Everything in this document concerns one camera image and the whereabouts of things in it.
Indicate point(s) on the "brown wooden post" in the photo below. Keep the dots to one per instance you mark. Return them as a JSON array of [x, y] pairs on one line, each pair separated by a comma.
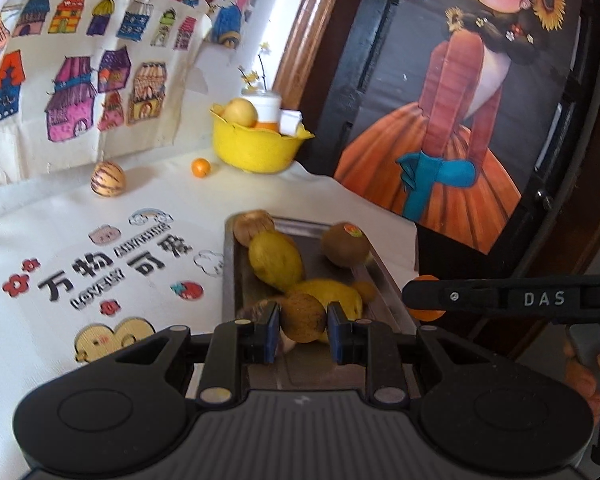
[[305, 35]]

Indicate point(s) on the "brown round fruit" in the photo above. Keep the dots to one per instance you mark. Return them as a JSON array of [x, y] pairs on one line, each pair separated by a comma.
[[302, 317], [366, 291]]

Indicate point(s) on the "small orange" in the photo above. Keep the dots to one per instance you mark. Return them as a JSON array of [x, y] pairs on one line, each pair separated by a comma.
[[427, 316], [200, 167]]

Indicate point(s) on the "girl painting poster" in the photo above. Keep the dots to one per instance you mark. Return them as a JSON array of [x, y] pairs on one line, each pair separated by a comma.
[[455, 110]]

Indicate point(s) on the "yellow-green mango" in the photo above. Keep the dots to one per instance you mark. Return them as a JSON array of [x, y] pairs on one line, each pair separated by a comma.
[[275, 260]]

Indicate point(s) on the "yellow apple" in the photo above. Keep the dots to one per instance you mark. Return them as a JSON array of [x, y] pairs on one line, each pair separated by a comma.
[[240, 112]]

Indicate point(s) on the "purple striped pepino melon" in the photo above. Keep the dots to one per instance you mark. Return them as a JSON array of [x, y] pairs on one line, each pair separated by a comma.
[[107, 178]]

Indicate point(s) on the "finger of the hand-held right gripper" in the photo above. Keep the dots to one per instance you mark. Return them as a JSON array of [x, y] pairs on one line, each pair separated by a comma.
[[455, 296]]

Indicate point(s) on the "orange fruit in bowl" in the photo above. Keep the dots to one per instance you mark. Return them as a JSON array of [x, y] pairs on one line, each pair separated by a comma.
[[268, 125]]

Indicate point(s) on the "house drawings paper poster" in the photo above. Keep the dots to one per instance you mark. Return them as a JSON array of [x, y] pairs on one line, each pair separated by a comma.
[[80, 40]]

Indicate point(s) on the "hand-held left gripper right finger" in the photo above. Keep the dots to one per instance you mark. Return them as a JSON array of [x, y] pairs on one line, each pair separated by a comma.
[[336, 335]]

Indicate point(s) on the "metal tray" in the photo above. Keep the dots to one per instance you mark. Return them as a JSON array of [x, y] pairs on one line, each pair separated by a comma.
[[305, 240]]

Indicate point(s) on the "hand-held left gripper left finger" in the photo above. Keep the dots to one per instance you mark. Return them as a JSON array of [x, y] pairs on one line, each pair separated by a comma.
[[272, 335]]

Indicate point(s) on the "small white box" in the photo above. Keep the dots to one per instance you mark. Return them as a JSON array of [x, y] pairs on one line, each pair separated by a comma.
[[290, 121]]

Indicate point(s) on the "brown striped melon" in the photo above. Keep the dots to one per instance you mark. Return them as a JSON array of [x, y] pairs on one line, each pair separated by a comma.
[[252, 225]]

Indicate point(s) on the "tan round fruit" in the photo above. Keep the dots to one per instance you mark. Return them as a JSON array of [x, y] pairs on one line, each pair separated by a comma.
[[260, 307]]

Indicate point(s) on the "white printed tablecloth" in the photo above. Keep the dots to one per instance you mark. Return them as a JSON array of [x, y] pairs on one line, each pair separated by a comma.
[[55, 240]]

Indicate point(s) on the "golden brown kiwi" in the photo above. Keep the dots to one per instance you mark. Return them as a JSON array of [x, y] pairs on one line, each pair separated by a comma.
[[342, 247]]

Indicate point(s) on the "person's right hand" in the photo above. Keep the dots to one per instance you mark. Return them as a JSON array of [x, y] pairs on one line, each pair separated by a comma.
[[582, 377]]

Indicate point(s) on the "yellow oval fruit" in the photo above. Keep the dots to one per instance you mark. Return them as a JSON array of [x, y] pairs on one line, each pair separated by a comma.
[[330, 291]]

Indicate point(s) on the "yellow plastic bowl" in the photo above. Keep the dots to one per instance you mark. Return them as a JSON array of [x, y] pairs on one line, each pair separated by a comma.
[[255, 152]]

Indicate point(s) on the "yellow artificial flowers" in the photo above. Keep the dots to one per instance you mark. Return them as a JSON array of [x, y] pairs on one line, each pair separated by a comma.
[[251, 77]]

